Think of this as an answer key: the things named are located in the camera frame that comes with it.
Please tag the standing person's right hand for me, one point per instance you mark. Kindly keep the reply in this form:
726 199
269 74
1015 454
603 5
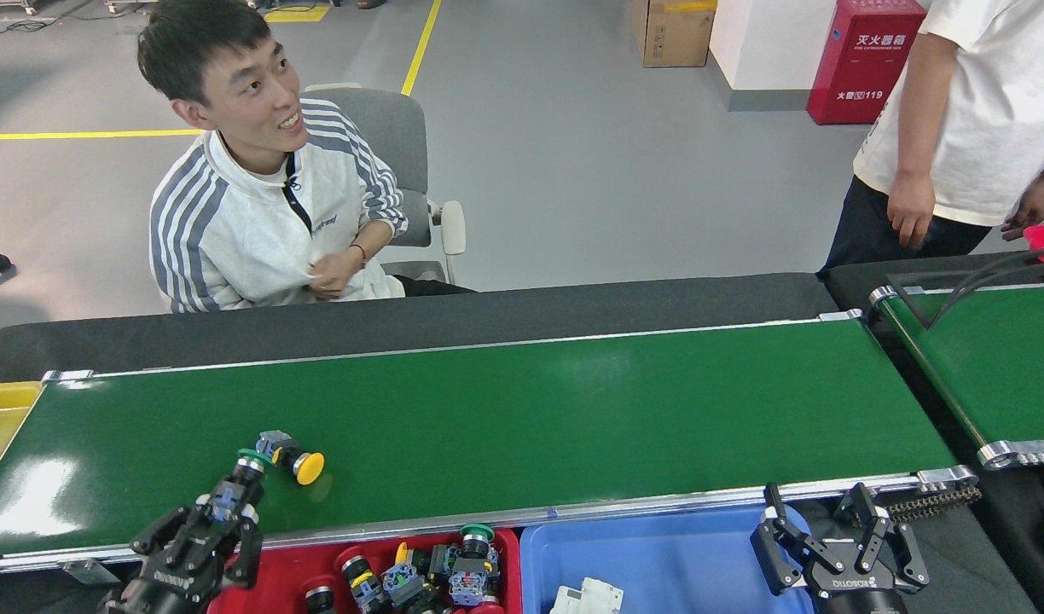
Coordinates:
910 209

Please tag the grey office chair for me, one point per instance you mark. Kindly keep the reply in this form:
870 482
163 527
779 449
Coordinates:
394 128

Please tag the seated person's left hand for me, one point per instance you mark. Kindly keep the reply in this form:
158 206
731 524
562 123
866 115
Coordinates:
339 275

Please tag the seated person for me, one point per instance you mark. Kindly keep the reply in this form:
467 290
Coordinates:
232 230

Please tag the brown cardboard box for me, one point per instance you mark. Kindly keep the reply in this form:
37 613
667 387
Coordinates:
671 34

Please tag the black table cloth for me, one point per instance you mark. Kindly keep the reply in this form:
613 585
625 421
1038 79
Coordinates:
1012 520
573 307

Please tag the red fire extinguisher box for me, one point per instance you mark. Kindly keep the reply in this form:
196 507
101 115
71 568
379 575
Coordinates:
863 60

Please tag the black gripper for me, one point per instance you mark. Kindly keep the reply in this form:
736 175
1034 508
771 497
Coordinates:
859 588
172 584

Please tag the blue plastic tray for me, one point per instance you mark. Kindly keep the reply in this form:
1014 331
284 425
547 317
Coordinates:
658 563

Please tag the green conveyor belt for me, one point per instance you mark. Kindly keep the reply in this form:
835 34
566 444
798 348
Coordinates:
573 409
1000 375

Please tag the red plastic tray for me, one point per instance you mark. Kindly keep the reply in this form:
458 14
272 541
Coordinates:
292 563

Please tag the white circuit breaker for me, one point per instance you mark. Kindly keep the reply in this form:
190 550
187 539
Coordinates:
586 597

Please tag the red mushroom push button switch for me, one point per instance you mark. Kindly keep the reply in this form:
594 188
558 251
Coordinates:
486 607
320 601
360 580

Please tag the yellow mushroom push button switch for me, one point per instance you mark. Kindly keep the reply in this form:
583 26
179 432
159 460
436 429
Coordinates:
403 584
309 467

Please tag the standing person's left hand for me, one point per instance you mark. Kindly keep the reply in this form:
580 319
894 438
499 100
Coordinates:
1038 205

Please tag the standing person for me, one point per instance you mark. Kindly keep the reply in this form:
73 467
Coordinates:
1000 102

